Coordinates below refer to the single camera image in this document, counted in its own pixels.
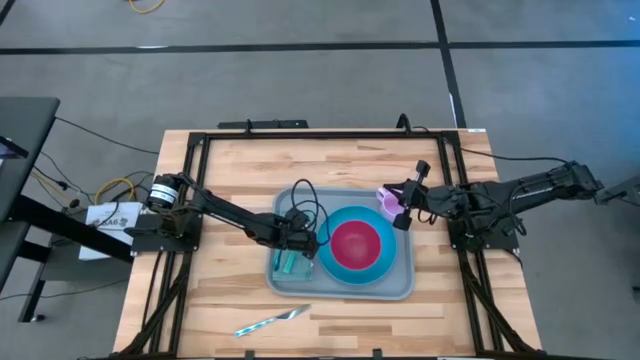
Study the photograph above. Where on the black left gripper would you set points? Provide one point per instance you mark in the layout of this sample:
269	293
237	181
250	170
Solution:
295	240

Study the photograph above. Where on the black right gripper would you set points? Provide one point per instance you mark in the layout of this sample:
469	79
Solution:
420	197

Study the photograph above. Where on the pink plastic cup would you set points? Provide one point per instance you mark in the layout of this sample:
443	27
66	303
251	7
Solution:
387	206

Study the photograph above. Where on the teal cloth napkin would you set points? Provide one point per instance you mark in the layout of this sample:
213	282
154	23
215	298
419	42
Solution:
302	272

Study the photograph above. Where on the blue round plate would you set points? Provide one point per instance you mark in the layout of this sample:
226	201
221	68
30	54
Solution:
325	260

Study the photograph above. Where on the magenta plastic bowl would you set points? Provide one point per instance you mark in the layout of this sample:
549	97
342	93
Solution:
356	246

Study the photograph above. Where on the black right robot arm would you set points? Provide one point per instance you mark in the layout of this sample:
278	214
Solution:
525	190

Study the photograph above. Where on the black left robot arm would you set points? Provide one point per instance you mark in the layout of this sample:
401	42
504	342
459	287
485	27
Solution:
225	210

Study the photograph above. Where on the grey plastic tray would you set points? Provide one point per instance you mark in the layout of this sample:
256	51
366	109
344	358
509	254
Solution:
300	290

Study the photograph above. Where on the black power strip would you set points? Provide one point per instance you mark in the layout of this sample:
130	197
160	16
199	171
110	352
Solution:
280	123

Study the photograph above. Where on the white labelled box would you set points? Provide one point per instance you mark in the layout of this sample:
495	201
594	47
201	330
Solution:
100	250

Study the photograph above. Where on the grey equipment stand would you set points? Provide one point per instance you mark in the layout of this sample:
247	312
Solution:
627	187

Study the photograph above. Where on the black side desk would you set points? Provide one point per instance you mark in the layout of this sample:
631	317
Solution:
25	130

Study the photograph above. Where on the dark screen device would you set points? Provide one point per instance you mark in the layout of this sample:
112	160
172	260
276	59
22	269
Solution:
12	147

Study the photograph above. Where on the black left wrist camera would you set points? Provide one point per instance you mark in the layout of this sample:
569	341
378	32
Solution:
296	218

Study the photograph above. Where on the black aluminium table frame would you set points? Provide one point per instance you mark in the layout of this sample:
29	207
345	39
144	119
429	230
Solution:
325	135

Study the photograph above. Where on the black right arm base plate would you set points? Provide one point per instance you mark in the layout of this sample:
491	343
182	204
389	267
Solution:
506	242

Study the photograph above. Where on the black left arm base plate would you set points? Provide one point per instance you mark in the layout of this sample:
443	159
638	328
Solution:
150	244

